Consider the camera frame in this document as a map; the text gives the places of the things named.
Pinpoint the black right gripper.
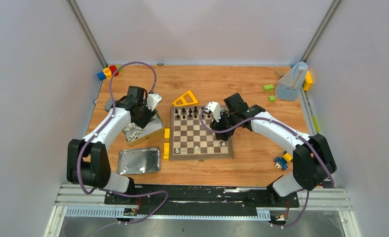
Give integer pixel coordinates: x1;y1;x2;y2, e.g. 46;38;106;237
210;110;238;141

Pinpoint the gold tin with white pieces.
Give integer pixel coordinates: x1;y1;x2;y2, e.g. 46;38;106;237
122;112;164;147

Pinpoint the small yellow rectangular block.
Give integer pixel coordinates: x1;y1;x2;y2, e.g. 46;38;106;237
164;128;170;141

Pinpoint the yellow triangle frame block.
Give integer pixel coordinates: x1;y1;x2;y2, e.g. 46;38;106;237
172;90;198;107

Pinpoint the wooden chess board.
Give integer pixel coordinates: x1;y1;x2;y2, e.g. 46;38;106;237
169;117;234;160

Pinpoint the yellow arch block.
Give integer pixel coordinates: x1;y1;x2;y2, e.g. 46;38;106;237
163;142;170;159

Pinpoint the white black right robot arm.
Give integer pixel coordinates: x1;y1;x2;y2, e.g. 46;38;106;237
201;93;337;206

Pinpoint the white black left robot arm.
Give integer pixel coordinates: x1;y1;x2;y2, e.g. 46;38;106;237
66;86;162;204

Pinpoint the black chess pieces row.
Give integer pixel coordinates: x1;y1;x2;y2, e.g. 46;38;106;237
170;106;213;122

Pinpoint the gray lego brick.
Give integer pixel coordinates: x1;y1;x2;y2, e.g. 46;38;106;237
104;98;113;112

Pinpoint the silver tin lid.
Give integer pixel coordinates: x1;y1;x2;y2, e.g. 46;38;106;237
117;147;160;175

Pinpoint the green rectangular block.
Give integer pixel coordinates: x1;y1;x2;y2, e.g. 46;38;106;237
263;84;274;92

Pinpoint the red cylinder block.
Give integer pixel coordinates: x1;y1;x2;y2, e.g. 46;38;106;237
109;65;119;77

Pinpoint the yellow cylinder block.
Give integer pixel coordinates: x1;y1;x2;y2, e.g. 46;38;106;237
103;68;113;79

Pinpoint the blue cube block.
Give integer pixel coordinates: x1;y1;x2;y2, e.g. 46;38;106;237
97;72;107;81

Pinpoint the yellow blue toy car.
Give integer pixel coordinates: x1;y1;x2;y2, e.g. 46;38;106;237
274;151;293;171

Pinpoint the clear blue plastic container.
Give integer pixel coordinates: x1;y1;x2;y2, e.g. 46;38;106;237
275;62;309;101

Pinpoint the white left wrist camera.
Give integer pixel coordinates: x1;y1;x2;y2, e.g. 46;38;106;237
146;93;162;111

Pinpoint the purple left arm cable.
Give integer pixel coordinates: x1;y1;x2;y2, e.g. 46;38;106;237
77;61;169;226

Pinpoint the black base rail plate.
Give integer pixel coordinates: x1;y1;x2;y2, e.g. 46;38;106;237
104;184;299;217

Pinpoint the yellow block at right wall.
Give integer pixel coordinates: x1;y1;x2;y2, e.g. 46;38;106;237
302;71;313;91

